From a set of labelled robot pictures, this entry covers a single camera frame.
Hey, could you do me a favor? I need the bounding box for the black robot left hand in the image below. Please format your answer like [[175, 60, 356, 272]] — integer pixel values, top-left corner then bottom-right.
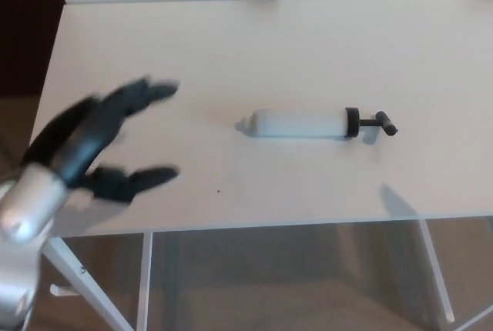
[[21, 75, 181, 204]]

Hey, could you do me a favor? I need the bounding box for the white Franklin air pump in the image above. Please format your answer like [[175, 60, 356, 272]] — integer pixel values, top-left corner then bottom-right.
[[235, 106, 399, 142]]

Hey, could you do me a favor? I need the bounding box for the white desk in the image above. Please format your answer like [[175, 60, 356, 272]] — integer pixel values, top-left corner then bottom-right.
[[29, 0, 493, 331]]

